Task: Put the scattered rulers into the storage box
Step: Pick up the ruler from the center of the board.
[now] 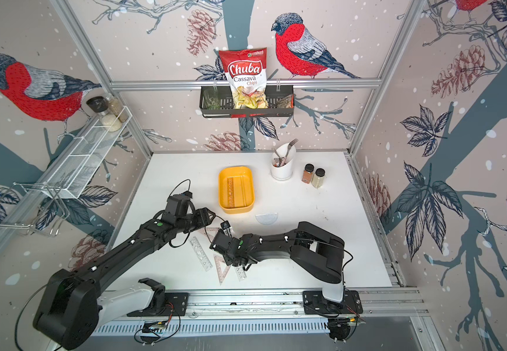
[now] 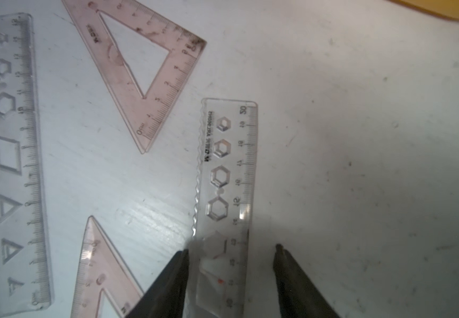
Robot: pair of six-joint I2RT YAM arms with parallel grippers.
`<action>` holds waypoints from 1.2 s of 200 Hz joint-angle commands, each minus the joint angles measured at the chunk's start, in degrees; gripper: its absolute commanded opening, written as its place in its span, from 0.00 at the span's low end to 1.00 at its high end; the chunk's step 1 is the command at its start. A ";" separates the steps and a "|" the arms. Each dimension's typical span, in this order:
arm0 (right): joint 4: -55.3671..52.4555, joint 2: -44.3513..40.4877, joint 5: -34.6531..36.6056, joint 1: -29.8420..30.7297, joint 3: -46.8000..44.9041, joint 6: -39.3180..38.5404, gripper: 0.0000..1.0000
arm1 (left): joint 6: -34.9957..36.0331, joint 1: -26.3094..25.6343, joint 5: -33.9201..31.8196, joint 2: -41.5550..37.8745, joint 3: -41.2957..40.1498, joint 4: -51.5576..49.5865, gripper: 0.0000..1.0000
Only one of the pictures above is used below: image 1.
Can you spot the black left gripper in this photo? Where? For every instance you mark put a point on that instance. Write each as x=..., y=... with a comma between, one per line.
x=204, y=218

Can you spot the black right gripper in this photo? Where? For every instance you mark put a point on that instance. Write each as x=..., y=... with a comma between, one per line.
x=228, y=262

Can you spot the yellow plastic storage box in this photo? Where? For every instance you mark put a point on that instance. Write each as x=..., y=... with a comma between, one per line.
x=244, y=193

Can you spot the clear grey stencil ruler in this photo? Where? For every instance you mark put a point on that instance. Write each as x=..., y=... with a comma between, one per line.
x=241, y=274

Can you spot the pink straight stencil ruler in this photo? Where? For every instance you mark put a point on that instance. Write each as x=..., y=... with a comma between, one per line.
x=230, y=192

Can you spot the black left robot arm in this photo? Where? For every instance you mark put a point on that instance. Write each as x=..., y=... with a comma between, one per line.
x=74, y=303

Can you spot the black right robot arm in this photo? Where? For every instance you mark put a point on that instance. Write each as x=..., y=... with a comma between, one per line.
x=314, y=249

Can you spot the pink triangle ruler lower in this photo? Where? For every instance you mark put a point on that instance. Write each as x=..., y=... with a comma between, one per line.
x=222, y=268

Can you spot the pink triangle ruler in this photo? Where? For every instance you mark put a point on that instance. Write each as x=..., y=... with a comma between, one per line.
x=210, y=233
x=222, y=268

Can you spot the pink triangle ruler upper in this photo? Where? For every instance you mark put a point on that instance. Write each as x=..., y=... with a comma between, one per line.
x=210, y=233

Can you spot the short clear grey ruler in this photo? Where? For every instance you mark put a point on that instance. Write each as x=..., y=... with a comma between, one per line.
x=200, y=253

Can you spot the clear protractor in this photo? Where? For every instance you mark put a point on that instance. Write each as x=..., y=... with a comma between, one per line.
x=267, y=219

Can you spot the brown spice jar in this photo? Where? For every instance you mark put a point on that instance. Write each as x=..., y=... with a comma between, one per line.
x=308, y=173

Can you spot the white utensil holder cup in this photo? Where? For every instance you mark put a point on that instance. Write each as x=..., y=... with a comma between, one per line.
x=285, y=172

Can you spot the pale spice jar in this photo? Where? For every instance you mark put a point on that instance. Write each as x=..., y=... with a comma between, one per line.
x=318, y=178

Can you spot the metal fork in cup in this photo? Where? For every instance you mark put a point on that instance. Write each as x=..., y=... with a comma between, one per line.
x=283, y=159

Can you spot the black lid jar on shelf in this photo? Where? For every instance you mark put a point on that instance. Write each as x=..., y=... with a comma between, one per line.
x=98, y=105

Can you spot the red cassava chips bag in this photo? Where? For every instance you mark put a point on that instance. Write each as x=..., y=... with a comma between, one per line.
x=246, y=73

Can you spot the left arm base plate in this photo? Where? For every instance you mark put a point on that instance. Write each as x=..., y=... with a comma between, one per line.
x=161, y=302

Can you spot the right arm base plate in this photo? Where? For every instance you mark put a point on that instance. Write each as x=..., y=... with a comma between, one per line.
x=314, y=303

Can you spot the black wire wall basket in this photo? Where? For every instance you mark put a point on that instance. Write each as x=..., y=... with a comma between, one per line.
x=276, y=101

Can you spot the white wire wall shelf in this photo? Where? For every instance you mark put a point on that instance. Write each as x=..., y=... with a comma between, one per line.
x=72, y=172

